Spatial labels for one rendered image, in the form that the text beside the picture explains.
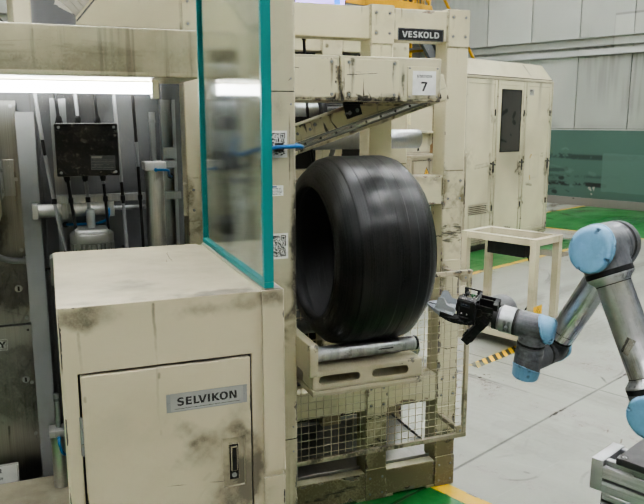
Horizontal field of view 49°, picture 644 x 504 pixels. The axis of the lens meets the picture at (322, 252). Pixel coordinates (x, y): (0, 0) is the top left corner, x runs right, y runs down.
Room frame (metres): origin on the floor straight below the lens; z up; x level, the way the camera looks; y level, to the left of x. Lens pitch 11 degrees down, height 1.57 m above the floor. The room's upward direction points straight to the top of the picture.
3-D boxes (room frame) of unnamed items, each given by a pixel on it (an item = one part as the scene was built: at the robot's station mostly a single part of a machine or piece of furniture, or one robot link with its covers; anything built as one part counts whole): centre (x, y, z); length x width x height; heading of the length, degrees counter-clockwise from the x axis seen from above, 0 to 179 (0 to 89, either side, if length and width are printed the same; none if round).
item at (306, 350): (2.10, 0.09, 0.90); 0.40 x 0.03 x 0.10; 21
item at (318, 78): (2.49, -0.09, 1.71); 0.61 x 0.25 x 0.15; 111
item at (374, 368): (2.03, -0.12, 0.84); 0.36 x 0.09 x 0.06; 111
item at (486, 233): (4.93, -1.34, 0.40); 0.60 x 0.35 x 0.80; 43
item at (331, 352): (2.04, -0.13, 0.90); 0.35 x 0.05 x 0.05; 111
